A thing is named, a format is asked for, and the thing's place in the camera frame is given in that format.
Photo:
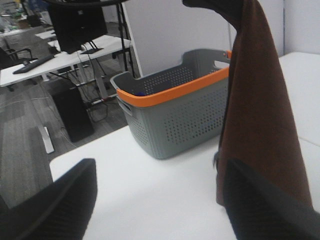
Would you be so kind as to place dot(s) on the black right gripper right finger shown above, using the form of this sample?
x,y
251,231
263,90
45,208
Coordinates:
x,y
259,210

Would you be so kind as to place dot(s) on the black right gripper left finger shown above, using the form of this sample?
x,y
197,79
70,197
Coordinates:
x,y
61,211

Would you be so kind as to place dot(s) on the brown towel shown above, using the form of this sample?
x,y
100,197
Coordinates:
x,y
259,127

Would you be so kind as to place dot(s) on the black computer tower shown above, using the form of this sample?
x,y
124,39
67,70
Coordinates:
x,y
73,113

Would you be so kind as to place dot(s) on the grey basket with orange rim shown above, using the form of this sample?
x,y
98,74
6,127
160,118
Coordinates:
x,y
183,106

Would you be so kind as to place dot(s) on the blue item in basket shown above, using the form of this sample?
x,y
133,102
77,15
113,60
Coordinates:
x,y
140,94

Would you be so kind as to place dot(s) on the white office desk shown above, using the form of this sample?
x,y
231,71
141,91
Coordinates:
x,y
107,44

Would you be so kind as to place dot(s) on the black keyboard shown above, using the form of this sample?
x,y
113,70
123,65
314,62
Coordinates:
x,y
32,65

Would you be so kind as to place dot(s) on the black office chair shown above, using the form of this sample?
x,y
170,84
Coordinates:
x,y
10,58

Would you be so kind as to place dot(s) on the black computer monitor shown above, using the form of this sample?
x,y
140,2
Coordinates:
x,y
74,27

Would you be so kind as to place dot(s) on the white whiteboard panel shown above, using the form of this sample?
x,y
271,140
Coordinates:
x,y
162,30

